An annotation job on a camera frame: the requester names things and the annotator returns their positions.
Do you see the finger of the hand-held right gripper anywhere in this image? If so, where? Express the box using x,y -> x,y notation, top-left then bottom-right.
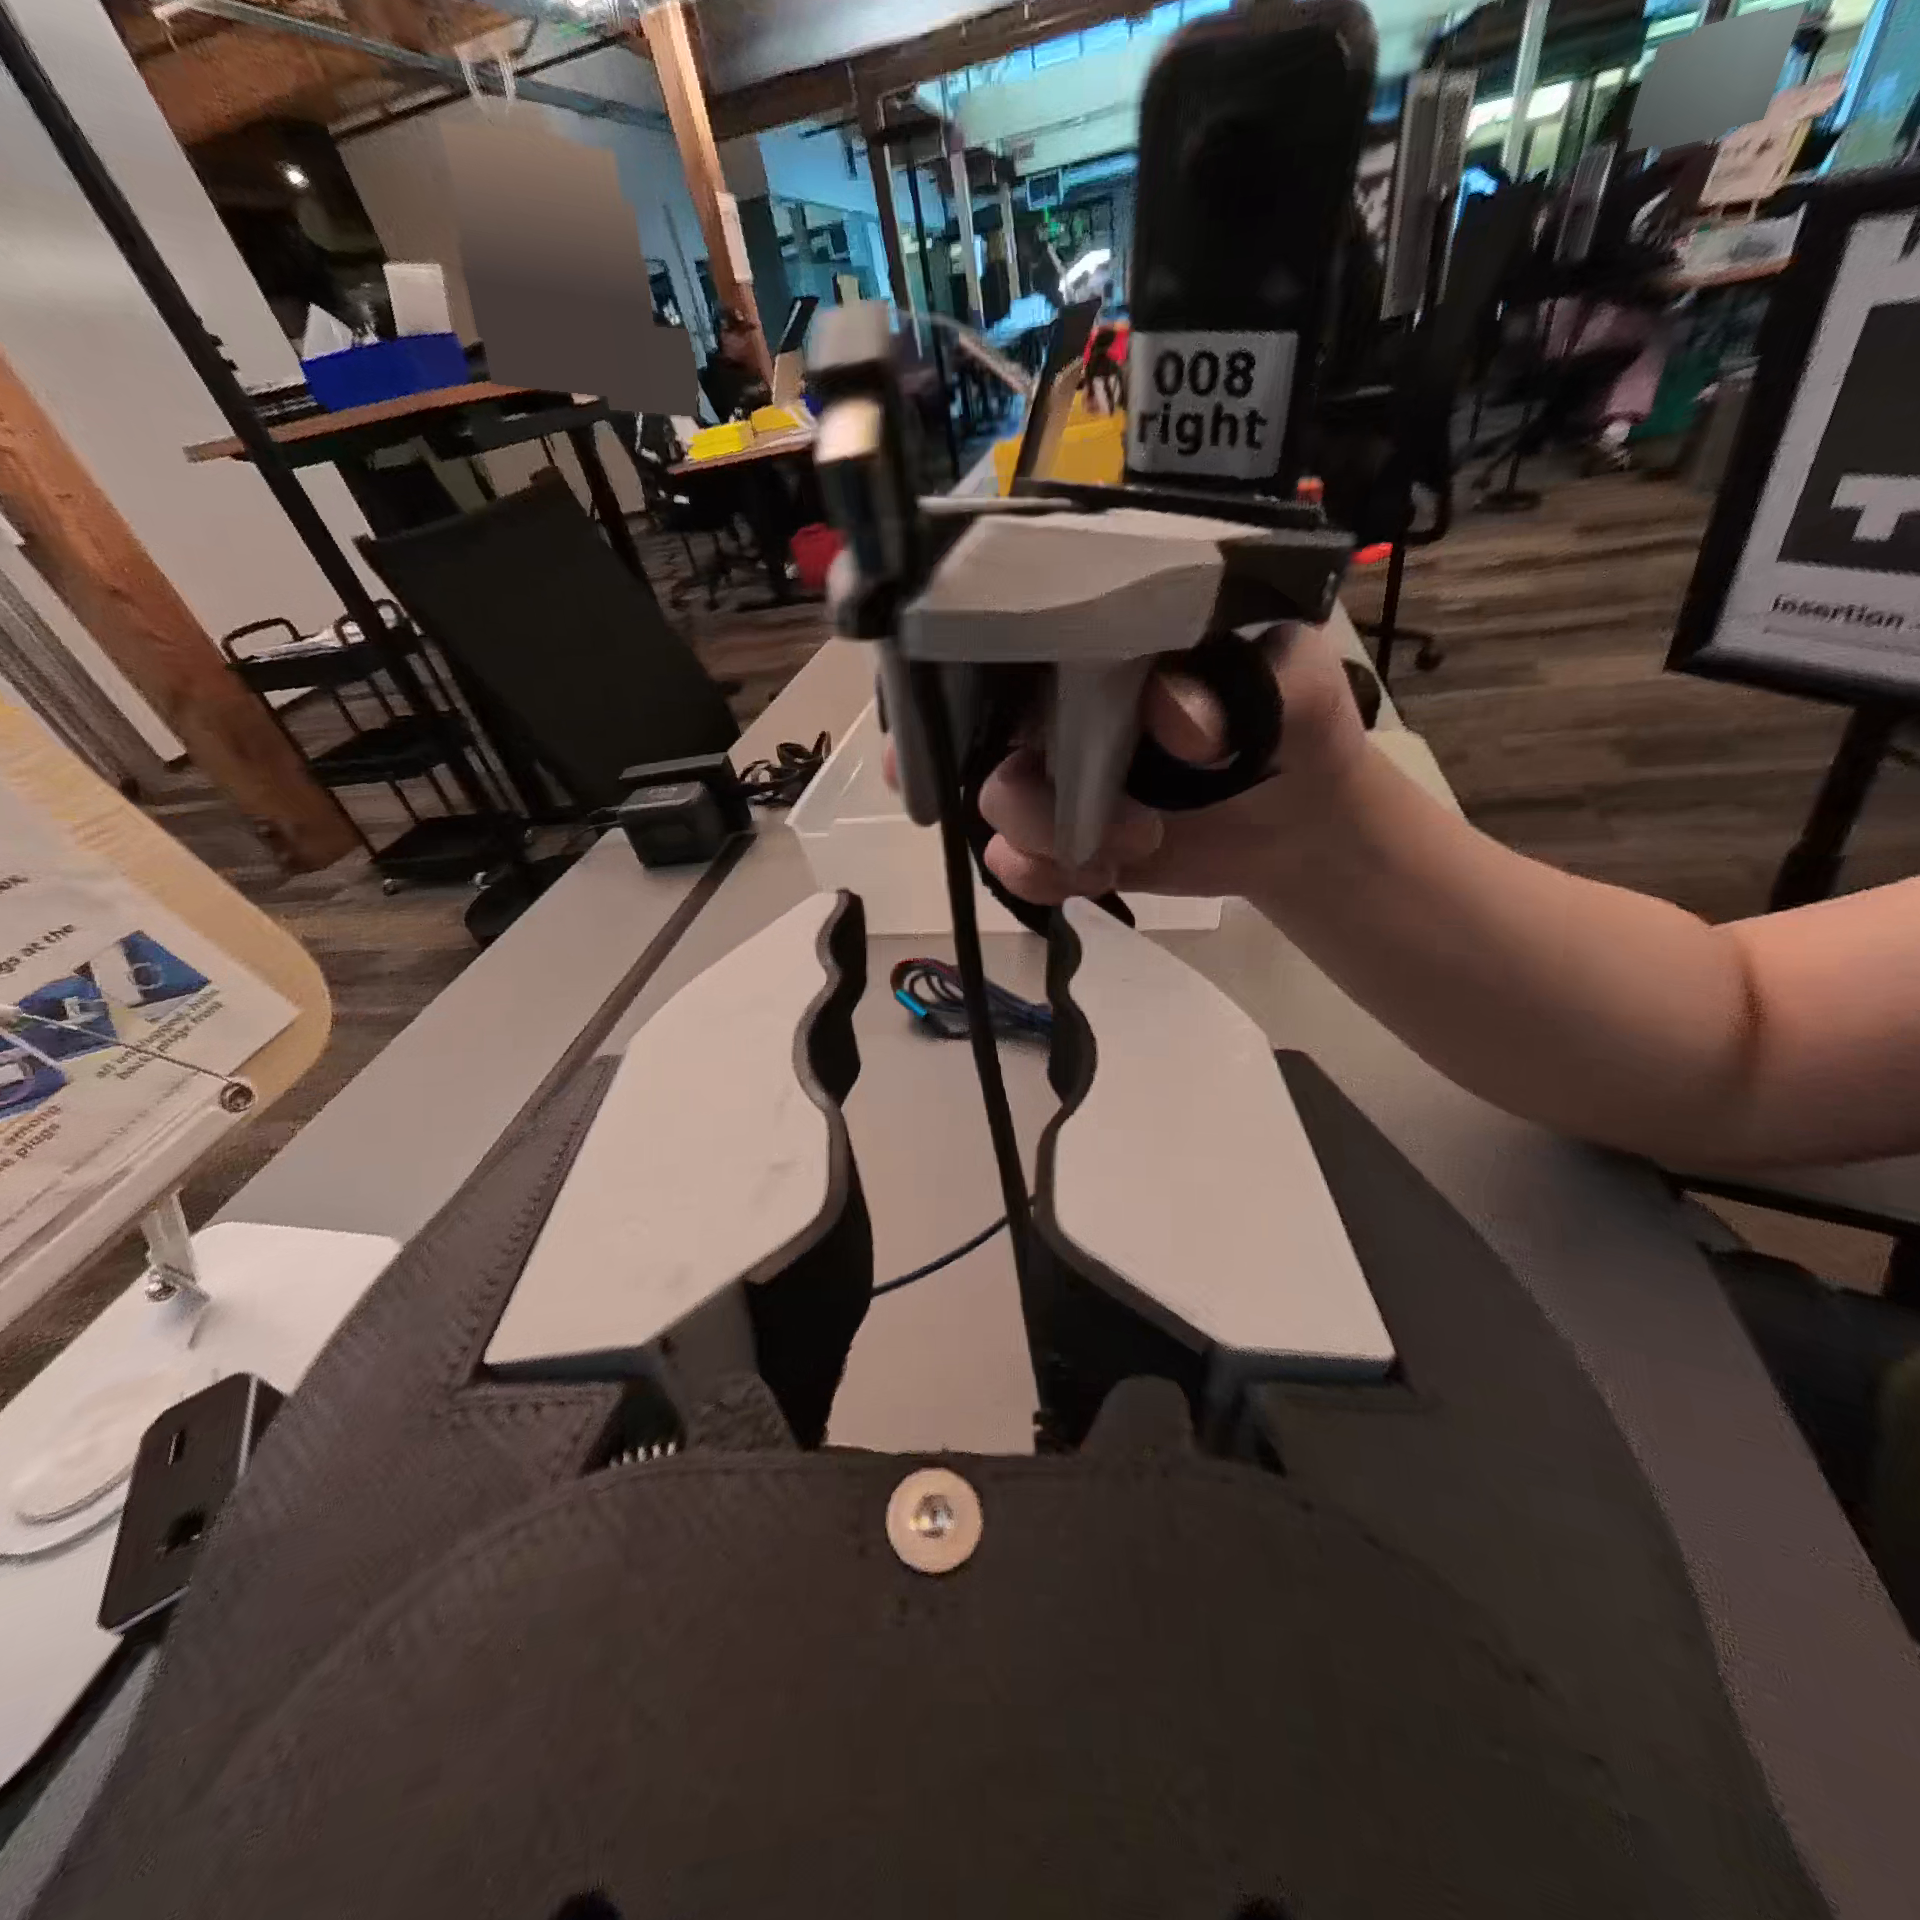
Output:
900,510 -> 1251,664

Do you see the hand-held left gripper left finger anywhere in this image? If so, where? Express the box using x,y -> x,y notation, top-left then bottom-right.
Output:
482,887 -> 875,1450

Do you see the blue storage bin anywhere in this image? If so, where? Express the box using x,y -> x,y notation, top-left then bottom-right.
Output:
300,333 -> 470,413

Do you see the black office chair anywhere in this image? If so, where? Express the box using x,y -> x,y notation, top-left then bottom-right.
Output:
1319,181 -> 1518,692

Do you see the blue braided USB cable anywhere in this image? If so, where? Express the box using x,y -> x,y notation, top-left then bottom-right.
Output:
888,958 -> 1058,1040

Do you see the black easel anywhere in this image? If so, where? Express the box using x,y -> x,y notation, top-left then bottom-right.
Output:
1766,692 -> 1920,921

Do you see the wooden post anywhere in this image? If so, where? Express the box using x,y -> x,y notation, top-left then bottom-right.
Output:
0,351 -> 365,876
642,0 -> 775,384

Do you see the brown office desk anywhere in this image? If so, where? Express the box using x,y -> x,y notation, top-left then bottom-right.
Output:
182,382 -> 648,601

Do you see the black flat panel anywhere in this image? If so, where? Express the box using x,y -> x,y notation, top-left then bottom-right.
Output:
356,477 -> 747,848

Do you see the person's right forearm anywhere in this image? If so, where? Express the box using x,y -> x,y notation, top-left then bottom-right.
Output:
1304,719 -> 1920,1180

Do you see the black USB hub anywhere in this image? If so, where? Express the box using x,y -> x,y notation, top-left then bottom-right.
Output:
96,1369 -> 288,1633

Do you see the black power adapter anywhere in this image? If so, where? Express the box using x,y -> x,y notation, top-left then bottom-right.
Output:
620,754 -> 754,872

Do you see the wooden display board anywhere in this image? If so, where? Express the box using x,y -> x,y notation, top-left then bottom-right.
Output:
0,697 -> 336,1328

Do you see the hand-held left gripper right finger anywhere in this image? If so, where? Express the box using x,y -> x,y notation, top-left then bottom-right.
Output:
1030,901 -> 1402,1450

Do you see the yellow bin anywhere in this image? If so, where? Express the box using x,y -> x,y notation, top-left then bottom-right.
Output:
685,404 -> 823,461
990,404 -> 1128,492

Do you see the black rolling cart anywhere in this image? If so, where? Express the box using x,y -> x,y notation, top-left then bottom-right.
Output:
221,596 -> 548,895

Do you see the person's right hand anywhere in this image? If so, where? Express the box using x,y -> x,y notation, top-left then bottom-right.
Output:
885,621 -> 1390,909

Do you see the framed marker sign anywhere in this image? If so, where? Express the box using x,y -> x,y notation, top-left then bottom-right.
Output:
1664,164 -> 1920,705

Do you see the clear plastic bin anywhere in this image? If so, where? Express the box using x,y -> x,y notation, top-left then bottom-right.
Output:
786,697 -> 1226,938

